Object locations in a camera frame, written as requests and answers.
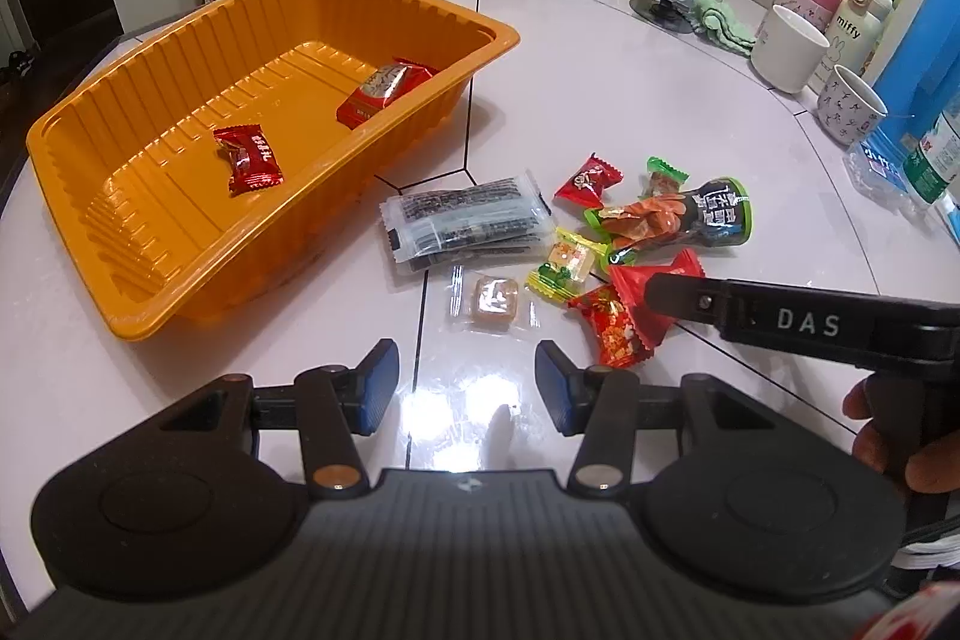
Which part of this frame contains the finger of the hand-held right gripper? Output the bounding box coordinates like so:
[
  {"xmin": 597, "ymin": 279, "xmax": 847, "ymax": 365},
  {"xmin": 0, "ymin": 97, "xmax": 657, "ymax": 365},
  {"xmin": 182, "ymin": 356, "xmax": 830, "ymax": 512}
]
[{"xmin": 645, "ymin": 271, "xmax": 751, "ymax": 342}]

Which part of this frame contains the red patterned candy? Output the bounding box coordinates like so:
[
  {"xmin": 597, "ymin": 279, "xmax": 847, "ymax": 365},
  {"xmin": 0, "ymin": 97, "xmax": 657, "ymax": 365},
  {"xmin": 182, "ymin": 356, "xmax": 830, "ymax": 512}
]
[{"xmin": 568, "ymin": 284, "xmax": 653, "ymax": 371}]

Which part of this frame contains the person's right hand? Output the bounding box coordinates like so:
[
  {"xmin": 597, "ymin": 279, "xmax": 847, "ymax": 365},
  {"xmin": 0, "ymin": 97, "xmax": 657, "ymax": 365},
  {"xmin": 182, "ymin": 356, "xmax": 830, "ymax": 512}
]
[{"xmin": 840, "ymin": 376, "xmax": 960, "ymax": 498}]

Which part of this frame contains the clear brown candy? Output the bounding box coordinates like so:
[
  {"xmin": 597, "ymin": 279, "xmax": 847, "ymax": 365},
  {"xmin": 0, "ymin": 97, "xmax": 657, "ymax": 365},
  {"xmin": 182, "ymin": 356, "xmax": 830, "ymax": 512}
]
[{"xmin": 448, "ymin": 269, "xmax": 537, "ymax": 332}]

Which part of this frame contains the plain red snack packet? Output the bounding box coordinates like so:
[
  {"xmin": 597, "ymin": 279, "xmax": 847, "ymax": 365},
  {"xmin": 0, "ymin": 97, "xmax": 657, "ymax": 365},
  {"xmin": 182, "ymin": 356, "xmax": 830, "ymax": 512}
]
[{"xmin": 607, "ymin": 248, "xmax": 706, "ymax": 348}]

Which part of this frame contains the green cloth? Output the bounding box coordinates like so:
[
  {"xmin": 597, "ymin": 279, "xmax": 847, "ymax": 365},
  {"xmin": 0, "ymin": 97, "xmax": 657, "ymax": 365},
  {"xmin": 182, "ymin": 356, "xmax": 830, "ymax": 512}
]
[{"xmin": 690, "ymin": 0, "xmax": 758, "ymax": 58}]

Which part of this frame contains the clear plastic water bottle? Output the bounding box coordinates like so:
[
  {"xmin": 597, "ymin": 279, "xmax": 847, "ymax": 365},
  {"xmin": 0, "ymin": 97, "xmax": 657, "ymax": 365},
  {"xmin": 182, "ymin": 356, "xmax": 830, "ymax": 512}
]
[{"xmin": 844, "ymin": 134, "xmax": 938, "ymax": 221}]

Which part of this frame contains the black and green snack packet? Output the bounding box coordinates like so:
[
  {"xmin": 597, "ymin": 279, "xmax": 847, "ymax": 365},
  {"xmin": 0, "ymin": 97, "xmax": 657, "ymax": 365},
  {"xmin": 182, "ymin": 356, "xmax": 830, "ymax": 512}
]
[{"xmin": 583, "ymin": 175, "xmax": 753, "ymax": 270}]

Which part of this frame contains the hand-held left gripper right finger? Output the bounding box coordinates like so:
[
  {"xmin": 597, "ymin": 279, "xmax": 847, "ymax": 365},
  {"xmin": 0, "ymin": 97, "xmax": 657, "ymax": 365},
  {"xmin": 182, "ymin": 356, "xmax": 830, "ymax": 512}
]
[{"xmin": 534, "ymin": 340, "xmax": 786, "ymax": 498}]

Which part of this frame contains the clear packet of black bars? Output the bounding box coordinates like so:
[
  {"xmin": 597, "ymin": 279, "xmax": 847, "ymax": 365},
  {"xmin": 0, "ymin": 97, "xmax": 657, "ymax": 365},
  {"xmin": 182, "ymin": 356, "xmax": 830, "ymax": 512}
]
[
  {"xmin": 379, "ymin": 171, "xmax": 548, "ymax": 240},
  {"xmin": 386, "ymin": 212, "xmax": 554, "ymax": 279}
]

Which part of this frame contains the small red candy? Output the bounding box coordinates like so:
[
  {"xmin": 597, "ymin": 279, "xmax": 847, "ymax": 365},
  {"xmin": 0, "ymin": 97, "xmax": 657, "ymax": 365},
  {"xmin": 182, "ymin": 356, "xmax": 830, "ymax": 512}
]
[{"xmin": 553, "ymin": 152, "xmax": 623, "ymax": 208}]

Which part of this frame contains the yellow and green candy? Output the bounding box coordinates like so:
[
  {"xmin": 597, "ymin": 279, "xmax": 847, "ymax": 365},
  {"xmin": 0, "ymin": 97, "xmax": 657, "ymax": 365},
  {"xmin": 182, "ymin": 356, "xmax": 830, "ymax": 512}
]
[{"xmin": 525, "ymin": 227, "xmax": 612, "ymax": 304}]

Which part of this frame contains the dark red candy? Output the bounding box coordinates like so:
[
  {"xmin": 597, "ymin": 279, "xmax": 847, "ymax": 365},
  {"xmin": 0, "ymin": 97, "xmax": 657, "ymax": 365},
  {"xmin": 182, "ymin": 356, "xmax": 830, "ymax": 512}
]
[{"xmin": 212, "ymin": 124, "xmax": 287, "ymax": 199}]

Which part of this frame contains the red and white snack packet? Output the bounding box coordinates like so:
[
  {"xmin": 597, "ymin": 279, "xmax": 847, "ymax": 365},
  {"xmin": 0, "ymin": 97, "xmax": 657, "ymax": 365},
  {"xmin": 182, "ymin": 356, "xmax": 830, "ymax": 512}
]
[{"xmin": 335, "ymin": 59, "xmax": 440, "ymax": 129}]

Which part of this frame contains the white thermos bottle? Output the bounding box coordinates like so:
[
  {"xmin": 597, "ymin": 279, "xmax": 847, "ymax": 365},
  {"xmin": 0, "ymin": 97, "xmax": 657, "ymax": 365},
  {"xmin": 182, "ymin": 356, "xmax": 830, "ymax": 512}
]
[{"xmin": 806, "ymin": 0, "xmax": 901, "ymax": 94}]

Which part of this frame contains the patterned white cup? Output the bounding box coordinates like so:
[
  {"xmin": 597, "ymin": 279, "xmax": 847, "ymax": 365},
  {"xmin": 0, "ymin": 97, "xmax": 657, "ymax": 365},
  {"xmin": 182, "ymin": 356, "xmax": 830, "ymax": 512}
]
[{"xmin": 814, "ymin": 64, "xmax": 890, "ymax": 150}]

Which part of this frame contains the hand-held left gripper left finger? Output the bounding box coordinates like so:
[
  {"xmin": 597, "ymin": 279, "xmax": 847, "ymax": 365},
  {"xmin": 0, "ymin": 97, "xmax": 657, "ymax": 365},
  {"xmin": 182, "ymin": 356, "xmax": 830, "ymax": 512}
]
[{"xmin": 150, "ymin": 338, "xmax": 402, "ymax": 504}]

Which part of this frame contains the orange plastic tray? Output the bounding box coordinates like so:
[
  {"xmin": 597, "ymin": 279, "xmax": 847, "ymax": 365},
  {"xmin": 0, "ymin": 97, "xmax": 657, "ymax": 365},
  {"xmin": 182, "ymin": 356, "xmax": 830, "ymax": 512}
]
[{"xmin": 26, "ymin": 0, "xmax": 521, "ymax": 341}]

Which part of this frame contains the blue container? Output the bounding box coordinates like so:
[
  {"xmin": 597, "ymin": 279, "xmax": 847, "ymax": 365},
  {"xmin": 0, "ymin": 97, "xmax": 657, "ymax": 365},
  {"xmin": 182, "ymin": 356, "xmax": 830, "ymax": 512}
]
[{"xmin": 874, "ymin": 0, "xmax": 960, "ymax": 161}]

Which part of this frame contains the green label bottle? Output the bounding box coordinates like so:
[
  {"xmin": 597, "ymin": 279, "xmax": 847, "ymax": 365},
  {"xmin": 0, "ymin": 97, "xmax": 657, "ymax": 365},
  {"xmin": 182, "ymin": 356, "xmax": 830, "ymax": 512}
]
[{"xmin": 904, "ymin": 100, "xmax": 960, "ymax": 210}]

